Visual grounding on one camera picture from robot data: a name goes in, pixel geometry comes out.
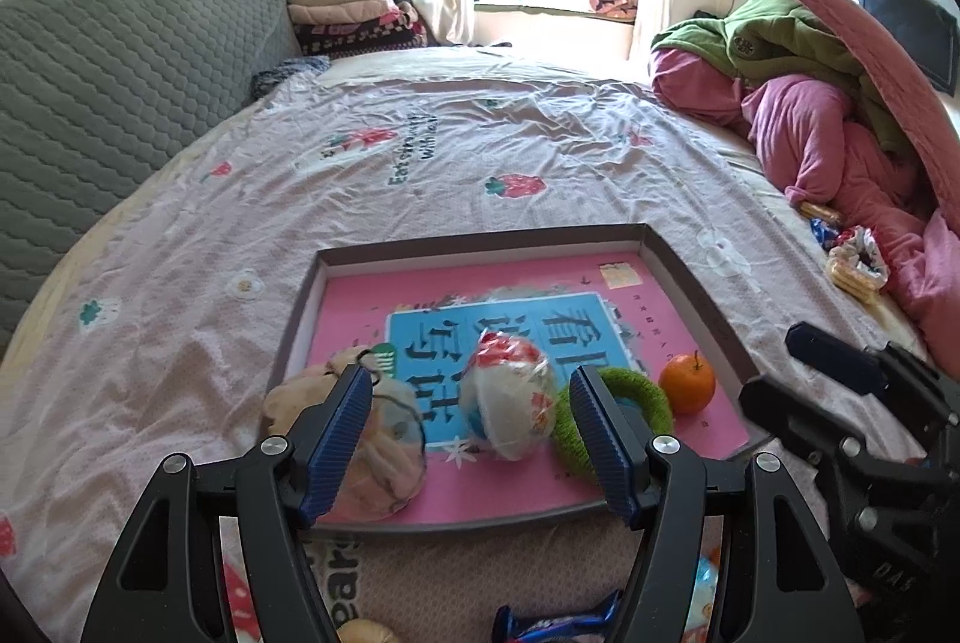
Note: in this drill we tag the small yellow snack packet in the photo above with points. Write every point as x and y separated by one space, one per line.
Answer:
817 211

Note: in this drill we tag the strawberry print bedsheet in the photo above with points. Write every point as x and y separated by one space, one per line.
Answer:
225 238

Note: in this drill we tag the blue cookie packet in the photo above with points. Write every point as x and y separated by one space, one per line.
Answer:
555 624

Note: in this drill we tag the small blue snack packet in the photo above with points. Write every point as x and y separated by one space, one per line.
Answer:
823 232

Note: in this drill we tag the patterned bag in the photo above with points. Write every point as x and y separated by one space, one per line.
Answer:
613 1

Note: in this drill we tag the magenta blanket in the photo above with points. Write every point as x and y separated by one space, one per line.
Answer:
802 125

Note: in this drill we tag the orange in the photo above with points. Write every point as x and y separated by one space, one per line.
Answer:
686 384

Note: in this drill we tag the white red snack bag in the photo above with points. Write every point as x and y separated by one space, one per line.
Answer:
510 403

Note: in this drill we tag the shallow grey cardboard box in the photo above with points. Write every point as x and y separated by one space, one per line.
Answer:
450 524

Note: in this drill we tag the pink quilted cushion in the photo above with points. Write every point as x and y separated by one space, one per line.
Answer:
877 42

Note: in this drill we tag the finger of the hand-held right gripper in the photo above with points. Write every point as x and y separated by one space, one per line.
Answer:
787 410
832 354

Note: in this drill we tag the clear candy bag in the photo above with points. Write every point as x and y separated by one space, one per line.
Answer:
706 590

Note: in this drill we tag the pink folded blanket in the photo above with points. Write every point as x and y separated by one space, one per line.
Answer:
337 12

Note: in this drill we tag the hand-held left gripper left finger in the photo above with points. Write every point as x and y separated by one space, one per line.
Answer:
341 433

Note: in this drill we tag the walnut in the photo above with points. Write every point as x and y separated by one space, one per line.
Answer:
367 633

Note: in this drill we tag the black television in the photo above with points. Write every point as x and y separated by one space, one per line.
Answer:
911 24

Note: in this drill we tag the dark patterned folded blanket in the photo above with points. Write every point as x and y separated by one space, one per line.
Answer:
360 41

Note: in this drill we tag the green garment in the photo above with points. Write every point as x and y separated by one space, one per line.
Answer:
780 31

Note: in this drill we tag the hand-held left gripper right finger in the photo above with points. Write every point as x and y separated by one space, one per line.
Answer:
600 440

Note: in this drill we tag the dark knitted cloth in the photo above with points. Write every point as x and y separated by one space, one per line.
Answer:
289 76

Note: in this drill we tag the yellow wafer packet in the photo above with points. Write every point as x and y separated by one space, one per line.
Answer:
855 271

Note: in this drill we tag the grey quilted headboard cover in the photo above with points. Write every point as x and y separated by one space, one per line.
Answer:
97 88

